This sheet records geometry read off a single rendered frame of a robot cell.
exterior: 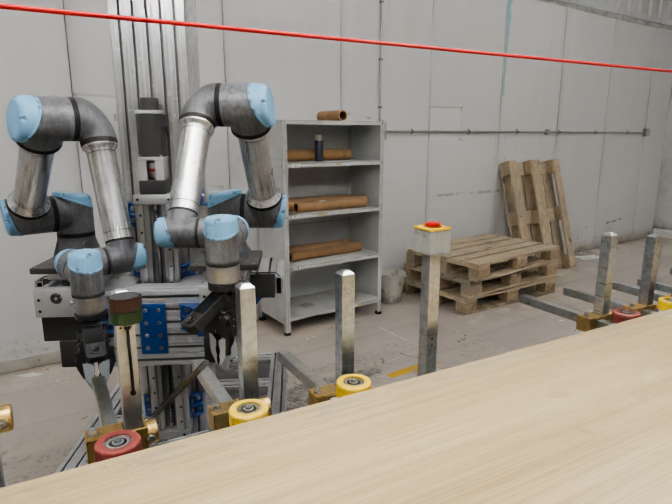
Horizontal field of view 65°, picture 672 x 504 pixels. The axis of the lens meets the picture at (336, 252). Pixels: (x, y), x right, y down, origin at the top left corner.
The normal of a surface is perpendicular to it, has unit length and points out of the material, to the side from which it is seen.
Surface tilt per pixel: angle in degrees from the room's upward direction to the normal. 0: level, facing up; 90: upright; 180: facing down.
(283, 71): 90
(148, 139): 90
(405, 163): 90
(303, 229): 90
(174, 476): 0
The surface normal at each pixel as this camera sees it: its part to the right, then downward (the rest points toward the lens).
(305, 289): 0.57, 0.18
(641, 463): 0.00, -0.98
